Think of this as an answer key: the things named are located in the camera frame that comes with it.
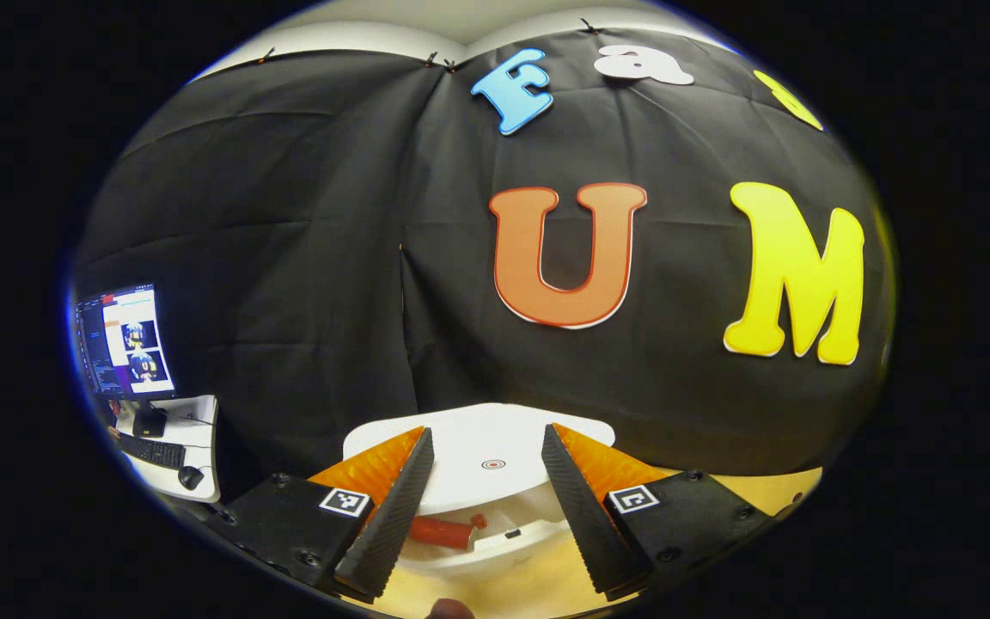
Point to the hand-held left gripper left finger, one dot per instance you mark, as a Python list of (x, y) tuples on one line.
[(396, 516)]

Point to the wooden desktop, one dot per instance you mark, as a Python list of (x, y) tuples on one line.
[(504, 589)]

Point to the white desktop garbage bin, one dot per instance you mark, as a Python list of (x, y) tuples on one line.
[(486, 438)]

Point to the small black desk device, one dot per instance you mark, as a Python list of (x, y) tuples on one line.
[(149, 422)]

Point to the black keyboard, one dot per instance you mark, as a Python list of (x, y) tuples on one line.
[(151, 451)]

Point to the white side desk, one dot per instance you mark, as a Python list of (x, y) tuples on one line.
[(198, 430)]

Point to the orange pop can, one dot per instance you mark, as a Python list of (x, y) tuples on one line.
[(443, 533)]

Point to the black computer mouse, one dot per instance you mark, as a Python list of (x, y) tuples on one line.
[(191, 478)]

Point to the computer monitor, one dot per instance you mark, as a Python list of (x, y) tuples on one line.
[(125, 340)]

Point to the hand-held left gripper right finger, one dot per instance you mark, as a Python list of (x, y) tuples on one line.
[(585, 524)]

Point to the black backdrop cloth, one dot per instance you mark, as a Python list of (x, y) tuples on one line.
[(289, 258)]

